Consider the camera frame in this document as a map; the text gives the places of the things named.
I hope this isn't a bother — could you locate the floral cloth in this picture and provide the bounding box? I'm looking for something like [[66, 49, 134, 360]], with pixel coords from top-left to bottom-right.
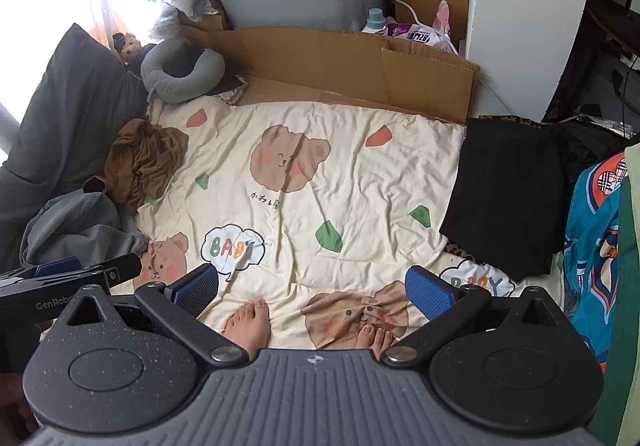
[[215, 76, 248, 104]]

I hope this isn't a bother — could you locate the person's foot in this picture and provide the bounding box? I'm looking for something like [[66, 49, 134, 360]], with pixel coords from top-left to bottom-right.
[[220, 298, 273, 362], [355, 323, 396, 359]]

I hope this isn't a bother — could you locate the person's right foot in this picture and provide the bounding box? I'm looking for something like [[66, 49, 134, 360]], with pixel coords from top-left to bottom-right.
[[355, 323, 396, 359]]

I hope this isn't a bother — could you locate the pink bag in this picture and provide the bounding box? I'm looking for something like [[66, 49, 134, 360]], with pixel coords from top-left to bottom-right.
[[434, 0, 453, 42]]

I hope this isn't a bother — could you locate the grey-blue garment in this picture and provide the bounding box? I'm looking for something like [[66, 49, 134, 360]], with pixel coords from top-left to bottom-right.
[[20, 191, 151, 269]]

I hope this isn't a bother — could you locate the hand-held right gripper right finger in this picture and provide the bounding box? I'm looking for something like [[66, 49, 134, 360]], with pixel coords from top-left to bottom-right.
[[380, 266, 568, 368]]

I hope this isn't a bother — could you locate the black folded cloth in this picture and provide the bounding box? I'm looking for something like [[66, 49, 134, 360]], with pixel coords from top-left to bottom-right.
[[439, 117, 576, 282]]

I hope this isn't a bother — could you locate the purple and white packet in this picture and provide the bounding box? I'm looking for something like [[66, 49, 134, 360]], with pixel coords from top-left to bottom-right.
[[382, 22, 458, 54]]

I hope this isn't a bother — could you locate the brown plush toy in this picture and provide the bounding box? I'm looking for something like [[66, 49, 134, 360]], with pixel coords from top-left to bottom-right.
[[111, 32, 158, 72]]

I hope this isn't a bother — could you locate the flattened cardboard sheet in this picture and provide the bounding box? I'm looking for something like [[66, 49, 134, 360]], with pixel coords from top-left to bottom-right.
[[177, 23, 481, 124]]

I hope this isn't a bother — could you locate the cream bear-print blanket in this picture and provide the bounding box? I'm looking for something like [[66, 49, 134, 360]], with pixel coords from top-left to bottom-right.
[[132, 98, 566, 362]]

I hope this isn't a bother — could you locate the dark grey pillow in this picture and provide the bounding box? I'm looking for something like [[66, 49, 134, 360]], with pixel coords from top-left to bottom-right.
[[0, 23, 151, 272]]

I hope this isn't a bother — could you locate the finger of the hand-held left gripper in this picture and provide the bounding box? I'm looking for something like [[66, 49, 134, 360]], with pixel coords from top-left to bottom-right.
[[75, 253, 143, 288], [22, 257, 78, 279]]

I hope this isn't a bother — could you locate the brown printed T-shirt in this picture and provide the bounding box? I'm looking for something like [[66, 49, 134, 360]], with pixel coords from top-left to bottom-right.
[[82, 118, 190, 217]]

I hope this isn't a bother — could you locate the teal printed cloth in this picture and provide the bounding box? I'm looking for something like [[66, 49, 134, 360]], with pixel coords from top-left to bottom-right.
[[564, 151, 628, 362]]

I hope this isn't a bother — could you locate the detergent bottle with blue cap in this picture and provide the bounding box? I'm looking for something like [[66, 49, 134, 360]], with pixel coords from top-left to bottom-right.
[[362, 7, 396, 34]]

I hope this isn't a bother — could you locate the green cloth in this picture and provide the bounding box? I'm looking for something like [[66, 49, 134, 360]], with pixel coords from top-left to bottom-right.
[[587, 141, 640, 446]]

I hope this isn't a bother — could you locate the grey neck pillow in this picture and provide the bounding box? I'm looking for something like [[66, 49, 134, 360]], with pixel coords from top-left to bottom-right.
[[140, 37, 227, 104]]

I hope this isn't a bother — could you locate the person's left foot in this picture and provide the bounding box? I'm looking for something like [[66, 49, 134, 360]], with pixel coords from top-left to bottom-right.
[[220, 298, 273, 362]]

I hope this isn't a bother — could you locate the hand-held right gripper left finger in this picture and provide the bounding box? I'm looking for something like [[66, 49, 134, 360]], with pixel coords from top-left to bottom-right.
[[52, 263, 251, 368]]

